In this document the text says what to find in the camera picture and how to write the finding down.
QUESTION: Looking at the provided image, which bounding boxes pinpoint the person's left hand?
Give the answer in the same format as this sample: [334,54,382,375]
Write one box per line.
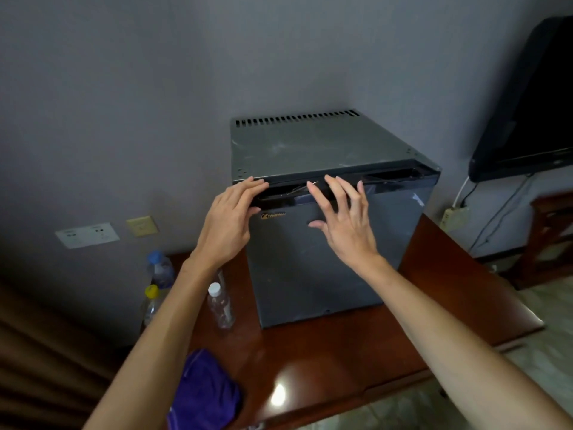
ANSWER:
[190,176,270,270]

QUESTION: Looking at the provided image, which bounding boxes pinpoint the person's right hand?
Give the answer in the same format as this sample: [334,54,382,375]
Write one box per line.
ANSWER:
[306,175,386,270]

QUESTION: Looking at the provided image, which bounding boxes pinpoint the person's left forearm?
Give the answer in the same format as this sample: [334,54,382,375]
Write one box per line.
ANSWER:
[83,255,225,430]

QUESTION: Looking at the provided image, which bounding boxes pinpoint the person's right forearm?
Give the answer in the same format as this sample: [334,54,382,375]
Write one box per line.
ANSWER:
[355,255,573,430]

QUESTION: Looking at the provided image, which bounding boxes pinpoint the dark grey mini fridge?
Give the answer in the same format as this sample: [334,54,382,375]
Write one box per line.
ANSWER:
[230,109,442,329]

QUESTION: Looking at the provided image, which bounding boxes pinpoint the white power strip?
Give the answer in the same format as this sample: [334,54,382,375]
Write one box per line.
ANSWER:
[439,205,472,232]

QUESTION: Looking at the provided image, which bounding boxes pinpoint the white cap plastic bottle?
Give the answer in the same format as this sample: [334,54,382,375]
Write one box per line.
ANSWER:
[206,282,236,331]

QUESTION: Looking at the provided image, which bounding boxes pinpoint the blue cap plastic bottle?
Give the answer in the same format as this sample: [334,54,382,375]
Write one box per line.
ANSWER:
[147,250,176,290]

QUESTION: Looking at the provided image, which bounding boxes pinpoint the yellow cap plastic bottle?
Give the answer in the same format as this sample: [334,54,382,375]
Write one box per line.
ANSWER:
[141,285,164,328]

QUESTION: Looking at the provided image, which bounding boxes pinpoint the purple cloth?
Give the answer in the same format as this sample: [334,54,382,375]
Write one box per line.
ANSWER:
[167,348,245,430]

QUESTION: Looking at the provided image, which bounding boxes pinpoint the brown wooden stand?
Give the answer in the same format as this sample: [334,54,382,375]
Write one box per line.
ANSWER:
[510,190,573,291]

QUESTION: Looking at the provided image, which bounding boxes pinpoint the brown curtain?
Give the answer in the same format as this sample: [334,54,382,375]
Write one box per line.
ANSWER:
[0,280,122,430]

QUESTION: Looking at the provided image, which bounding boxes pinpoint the white power cable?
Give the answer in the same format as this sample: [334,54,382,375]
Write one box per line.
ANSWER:
[451,176,472,209]

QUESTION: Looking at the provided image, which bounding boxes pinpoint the beige wall switch plate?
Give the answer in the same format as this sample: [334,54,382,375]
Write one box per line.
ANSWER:
[125,215,160,239]

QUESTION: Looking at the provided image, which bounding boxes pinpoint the black cable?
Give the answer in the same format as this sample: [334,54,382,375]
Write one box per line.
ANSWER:
[460,173,536,254]

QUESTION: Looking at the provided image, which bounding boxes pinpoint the white wall socket plate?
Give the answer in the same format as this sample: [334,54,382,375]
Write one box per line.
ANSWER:
[55,222,121,250]

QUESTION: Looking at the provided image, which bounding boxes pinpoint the black wall television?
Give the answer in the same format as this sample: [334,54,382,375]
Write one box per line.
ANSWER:
[468,15,573,183]

